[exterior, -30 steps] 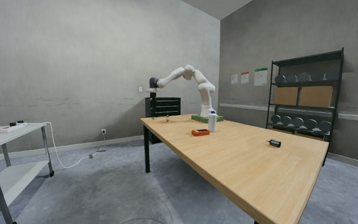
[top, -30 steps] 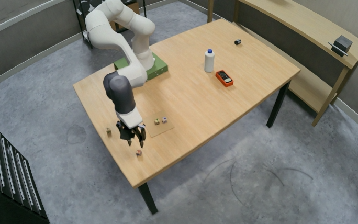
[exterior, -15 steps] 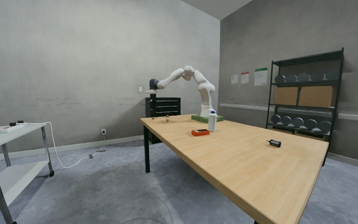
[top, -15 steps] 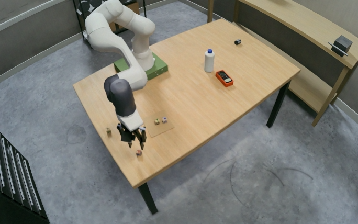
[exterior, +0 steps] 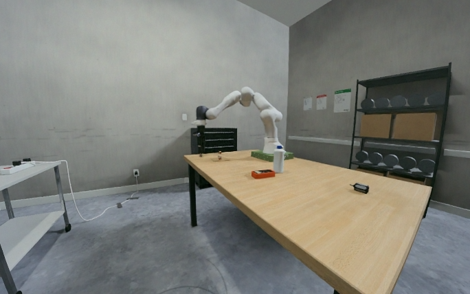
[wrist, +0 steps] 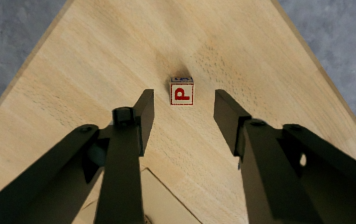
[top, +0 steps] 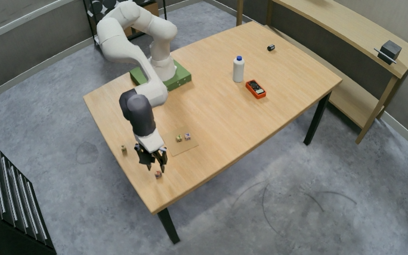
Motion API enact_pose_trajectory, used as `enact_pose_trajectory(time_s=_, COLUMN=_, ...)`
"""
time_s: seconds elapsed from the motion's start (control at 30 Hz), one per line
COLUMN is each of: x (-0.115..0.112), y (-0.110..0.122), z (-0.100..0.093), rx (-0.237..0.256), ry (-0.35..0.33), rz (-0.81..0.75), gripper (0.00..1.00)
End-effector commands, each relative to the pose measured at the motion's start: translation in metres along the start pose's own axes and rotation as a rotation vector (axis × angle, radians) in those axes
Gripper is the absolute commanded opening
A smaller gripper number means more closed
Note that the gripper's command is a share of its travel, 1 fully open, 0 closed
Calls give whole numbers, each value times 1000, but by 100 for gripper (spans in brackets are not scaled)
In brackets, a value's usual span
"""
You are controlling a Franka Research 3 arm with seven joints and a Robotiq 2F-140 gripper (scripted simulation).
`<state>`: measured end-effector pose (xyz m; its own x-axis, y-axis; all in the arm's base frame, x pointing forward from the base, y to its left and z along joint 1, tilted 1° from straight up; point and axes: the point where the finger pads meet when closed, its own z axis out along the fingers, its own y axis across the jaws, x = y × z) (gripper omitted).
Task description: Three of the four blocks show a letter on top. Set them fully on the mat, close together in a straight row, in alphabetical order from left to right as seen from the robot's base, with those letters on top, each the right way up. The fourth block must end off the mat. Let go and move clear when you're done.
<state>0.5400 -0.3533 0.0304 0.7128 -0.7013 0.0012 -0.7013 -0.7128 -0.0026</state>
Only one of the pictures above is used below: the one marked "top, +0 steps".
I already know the orange digital multimeter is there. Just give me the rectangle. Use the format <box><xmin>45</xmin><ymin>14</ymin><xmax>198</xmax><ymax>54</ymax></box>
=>
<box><xmin>246</xmin><ymin>79</ymin><xmax>266</xmax><ymax>99</ymax></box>

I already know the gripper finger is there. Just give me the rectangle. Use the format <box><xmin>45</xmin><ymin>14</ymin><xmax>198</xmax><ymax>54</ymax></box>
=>
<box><xmin>134</xmin><ymin>143</ymin><xmax>152</xmax><ymax>171</ymax></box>
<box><xmin>152</xmin><ymin>147</ymin><xmax>168</xmax><ymax>173</ymax></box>

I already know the white bottle with blue cap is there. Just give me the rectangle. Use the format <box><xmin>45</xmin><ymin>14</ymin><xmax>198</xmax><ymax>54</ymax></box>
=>
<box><xmin>233</xmin><ymin>56</ymin><xmax>245</xmax><ymax>83</ymax></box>

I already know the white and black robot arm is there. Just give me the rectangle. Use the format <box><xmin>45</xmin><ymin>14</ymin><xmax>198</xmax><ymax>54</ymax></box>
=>
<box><xmin>97</xmin><ymin>1</ymin><xmax>177</xmax><ymax>165</ymax></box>

